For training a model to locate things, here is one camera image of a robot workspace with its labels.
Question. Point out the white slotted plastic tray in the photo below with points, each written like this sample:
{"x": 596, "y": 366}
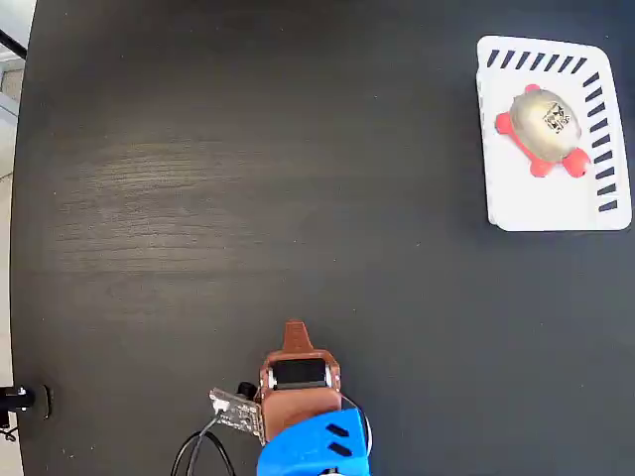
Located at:
{"x": 536, "y": 203}

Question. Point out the black table clamp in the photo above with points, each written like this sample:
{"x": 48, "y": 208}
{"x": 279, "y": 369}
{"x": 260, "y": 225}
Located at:
{"x": 22, "y": 399}

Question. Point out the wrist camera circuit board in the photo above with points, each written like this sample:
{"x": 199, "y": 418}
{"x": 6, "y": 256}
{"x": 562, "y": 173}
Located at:
{"x": 238, "y": 411}

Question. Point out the blue 3D-printed robot arm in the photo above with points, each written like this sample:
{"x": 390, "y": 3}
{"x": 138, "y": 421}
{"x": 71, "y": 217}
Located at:
{"x": 307, "y": 446}

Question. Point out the red turtle toy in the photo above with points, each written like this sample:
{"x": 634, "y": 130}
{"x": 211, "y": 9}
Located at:
{"x": 545, "y": 128}

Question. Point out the black metal bar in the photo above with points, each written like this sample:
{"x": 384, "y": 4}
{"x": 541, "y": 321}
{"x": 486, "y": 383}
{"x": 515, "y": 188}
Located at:
{"x": 12, "y": 43}

